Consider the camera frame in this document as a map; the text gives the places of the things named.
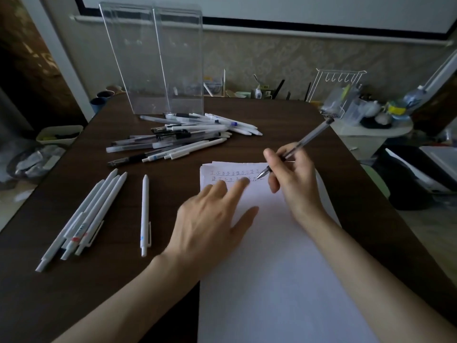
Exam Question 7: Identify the person's left hand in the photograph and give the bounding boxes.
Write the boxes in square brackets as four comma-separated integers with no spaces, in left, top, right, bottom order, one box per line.
[162,176,259,279]

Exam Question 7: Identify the person's right hand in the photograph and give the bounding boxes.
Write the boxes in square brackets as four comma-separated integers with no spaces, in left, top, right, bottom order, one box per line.
[263,141,328,220]

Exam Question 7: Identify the stack of white paper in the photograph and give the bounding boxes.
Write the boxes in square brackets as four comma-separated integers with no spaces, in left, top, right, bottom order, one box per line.
[197,161,381,343]

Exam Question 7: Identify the pile of pens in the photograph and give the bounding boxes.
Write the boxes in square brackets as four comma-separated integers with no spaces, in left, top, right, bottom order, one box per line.
[106,112,264,167]

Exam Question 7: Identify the person's right forearm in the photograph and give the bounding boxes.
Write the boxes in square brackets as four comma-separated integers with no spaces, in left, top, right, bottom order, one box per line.
[298,207,457,343]

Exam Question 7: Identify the person's left forearm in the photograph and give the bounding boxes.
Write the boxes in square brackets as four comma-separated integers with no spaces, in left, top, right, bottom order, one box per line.
[51,253,200,343]

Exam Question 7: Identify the green plastic stool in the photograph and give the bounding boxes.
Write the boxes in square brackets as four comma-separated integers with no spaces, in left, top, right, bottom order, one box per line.
[360,164,392,199]

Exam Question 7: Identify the clear plastic measuring jug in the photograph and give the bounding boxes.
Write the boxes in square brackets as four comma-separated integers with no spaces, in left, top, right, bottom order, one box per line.
[344,98,368,127]

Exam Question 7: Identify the black round tray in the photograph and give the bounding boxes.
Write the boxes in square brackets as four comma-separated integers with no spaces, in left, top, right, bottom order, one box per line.
[360,117,393,130]

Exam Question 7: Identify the black router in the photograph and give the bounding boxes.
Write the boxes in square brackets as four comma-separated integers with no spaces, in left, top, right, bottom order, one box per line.
[274,79,312,101]

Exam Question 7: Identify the black bag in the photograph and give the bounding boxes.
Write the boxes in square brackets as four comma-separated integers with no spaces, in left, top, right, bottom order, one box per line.
[373,144,457,211]

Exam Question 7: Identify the white teapot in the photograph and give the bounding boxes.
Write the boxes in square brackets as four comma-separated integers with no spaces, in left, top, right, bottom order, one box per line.
[362,101,381,118]

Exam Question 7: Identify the yellow green container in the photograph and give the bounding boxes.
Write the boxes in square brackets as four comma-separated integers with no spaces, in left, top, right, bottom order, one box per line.
[387,101,407,117]

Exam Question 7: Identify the clear plastic bottle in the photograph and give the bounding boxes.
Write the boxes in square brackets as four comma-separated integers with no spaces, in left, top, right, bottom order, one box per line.
[403,85,427,110]

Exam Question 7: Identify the beige plastic bin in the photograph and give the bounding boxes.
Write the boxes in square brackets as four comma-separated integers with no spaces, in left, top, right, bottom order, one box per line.
[35,124,85,146]

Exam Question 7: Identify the group of colourful cups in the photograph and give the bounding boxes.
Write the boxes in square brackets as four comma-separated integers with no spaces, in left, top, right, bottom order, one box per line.
[89,84,126,114]

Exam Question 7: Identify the white projector screen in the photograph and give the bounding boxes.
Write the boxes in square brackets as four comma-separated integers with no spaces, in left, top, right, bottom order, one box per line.
[73,0,457,47]

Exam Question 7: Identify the white wire hook rack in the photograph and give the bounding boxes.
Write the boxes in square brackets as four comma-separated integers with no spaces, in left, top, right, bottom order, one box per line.
[306,69,368,118]

